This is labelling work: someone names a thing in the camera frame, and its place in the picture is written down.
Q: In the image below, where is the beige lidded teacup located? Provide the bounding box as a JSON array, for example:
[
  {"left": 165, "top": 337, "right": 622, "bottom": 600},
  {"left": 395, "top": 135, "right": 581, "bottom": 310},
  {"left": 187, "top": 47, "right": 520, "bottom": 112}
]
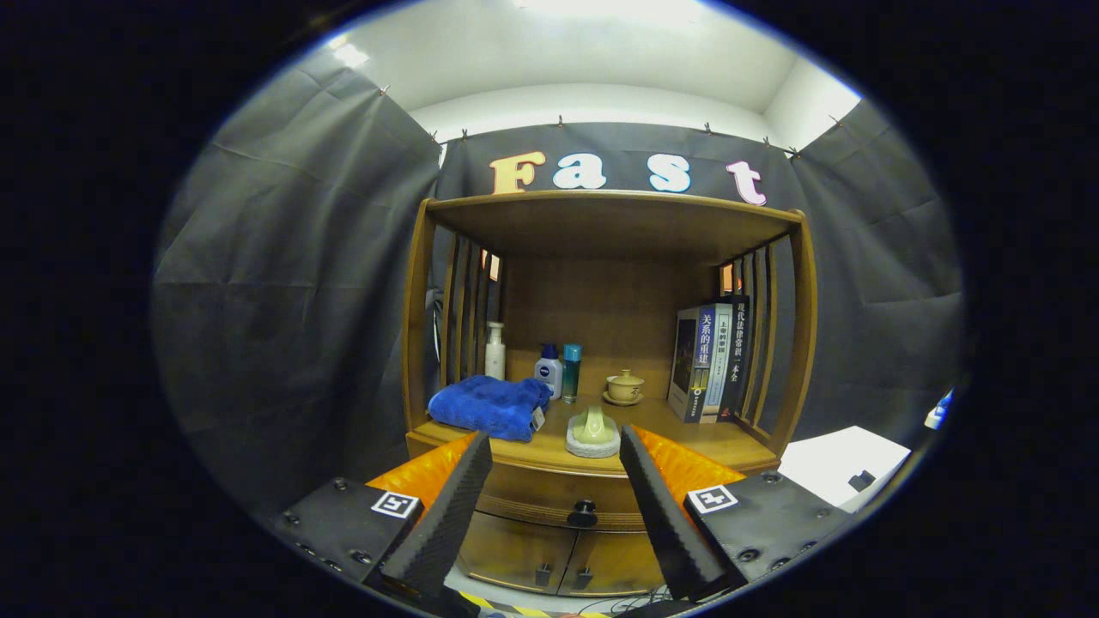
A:
[{"left": 603, "top": 369, "right": 645, "bottom": 407}]

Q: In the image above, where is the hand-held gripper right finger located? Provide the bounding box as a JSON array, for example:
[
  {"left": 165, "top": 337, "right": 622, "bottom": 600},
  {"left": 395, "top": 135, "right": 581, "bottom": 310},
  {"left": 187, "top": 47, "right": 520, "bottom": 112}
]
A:
[{"left": 618, "top": 424, "right": 851, "bottom": 602}]

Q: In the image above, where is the wooden cabinet door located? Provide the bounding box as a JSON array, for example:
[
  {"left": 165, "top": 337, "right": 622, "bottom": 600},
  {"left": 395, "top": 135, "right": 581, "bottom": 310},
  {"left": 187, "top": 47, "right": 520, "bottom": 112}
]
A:
[
  {"left": 558, "top": 528, "right": 671, "bottom": 597},
  {"left": 455, "top": 511, "right": 578, "bottom": 595}
]

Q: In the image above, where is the wooden cabinet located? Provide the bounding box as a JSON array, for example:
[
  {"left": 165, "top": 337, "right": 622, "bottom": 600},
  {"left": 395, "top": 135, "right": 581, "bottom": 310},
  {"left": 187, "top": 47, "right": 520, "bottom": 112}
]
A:
[{"left": 402, "top": 190, "right": 818, "bottom": 599}]

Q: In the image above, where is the light grey spine book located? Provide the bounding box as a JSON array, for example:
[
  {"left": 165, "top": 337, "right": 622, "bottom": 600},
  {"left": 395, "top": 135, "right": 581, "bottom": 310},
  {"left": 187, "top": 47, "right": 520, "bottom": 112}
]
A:
[{"left": 700, "top": 302, "right": 735, "bottom": 424}]

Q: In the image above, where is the white desk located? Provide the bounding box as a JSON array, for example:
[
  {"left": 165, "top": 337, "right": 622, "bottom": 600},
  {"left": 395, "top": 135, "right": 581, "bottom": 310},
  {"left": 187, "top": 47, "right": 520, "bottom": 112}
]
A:
[{"left": 924, "top": 386, "right": 956, "bottom": 430}]

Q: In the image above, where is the white side table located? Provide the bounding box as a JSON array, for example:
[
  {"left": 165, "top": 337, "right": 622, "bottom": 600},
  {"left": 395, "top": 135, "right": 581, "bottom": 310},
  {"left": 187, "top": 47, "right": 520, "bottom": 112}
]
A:
[{"left": 777, "top": 426, "right": 913, "bottom": 514}]

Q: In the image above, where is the blue spine book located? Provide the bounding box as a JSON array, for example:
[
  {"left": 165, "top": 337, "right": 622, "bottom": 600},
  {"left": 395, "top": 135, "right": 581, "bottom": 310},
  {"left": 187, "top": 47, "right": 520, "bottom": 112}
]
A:
[{"left": 668, "top": 305, "right": 718, "bottom": 424}]

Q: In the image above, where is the black spine book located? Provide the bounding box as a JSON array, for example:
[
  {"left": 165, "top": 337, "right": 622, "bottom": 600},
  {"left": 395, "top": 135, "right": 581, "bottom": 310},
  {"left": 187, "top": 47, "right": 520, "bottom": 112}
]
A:
[{"left": 720, "top": 295, "right": 751, "bottom": 421}]

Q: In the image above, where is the pale green scrub brush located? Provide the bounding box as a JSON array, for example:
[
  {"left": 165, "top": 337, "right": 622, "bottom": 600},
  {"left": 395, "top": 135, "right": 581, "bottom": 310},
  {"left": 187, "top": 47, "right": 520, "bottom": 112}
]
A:
[{"left": 565, "top": 406, "right": 621, "bottom": 459}]

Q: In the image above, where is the wooden countertop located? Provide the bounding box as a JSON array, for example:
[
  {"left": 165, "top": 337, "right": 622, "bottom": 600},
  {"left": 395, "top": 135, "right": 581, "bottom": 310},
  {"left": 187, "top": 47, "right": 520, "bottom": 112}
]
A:
[{"left": 408, "top": 395, "right": 782, "bottom": 479}]

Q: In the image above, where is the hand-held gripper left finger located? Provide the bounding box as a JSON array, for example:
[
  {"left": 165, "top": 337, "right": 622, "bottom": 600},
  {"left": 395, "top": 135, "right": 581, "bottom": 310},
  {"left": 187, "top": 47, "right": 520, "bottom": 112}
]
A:
[{"left": 275, "top": 429, "right": 495, "bottom": 602}]

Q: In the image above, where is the white bottle with blue cap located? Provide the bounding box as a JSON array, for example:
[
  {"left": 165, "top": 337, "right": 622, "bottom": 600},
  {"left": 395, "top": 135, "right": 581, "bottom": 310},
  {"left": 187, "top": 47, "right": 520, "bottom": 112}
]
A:
[{"left": 533, "top": 343, "right": 564, "bottom": 400}]

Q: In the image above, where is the blue folded towel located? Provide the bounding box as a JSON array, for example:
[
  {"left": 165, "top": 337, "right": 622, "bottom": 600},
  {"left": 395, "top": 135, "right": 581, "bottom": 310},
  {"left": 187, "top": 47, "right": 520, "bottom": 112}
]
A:
[{"left": 428, "top": 374, "right": 553, "bottom": 443}]

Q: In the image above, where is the wooden drawer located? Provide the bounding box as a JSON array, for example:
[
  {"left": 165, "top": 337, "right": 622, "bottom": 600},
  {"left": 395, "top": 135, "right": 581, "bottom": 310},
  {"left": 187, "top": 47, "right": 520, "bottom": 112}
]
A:
[{"left": 472, "top": 463, "right": 653, "bottom": 531}]

